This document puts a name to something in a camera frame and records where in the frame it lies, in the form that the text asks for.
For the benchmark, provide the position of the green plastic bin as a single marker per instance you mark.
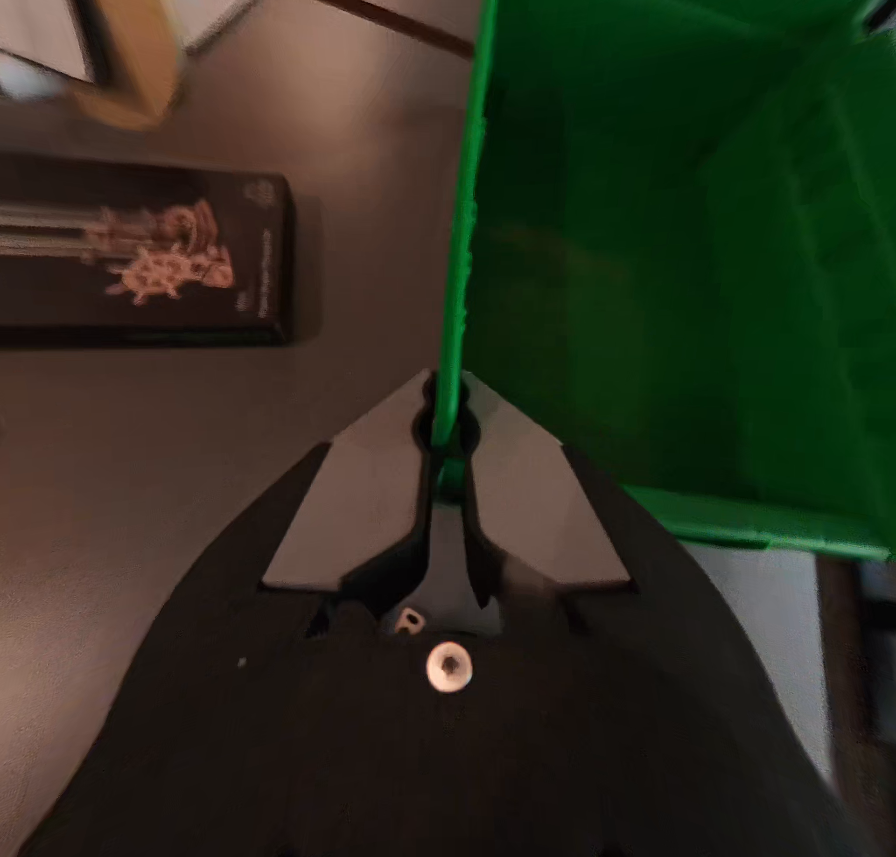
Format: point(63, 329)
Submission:
point(665, 241)

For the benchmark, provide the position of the tan cardboard box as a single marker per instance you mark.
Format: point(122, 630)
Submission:
point(133, 45)

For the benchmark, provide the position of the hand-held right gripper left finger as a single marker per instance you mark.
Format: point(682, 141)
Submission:
point(357, 500)

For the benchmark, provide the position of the black printed box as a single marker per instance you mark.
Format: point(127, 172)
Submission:
point(70, 297)

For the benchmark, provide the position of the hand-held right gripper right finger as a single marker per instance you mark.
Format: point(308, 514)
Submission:
point(542, 514)

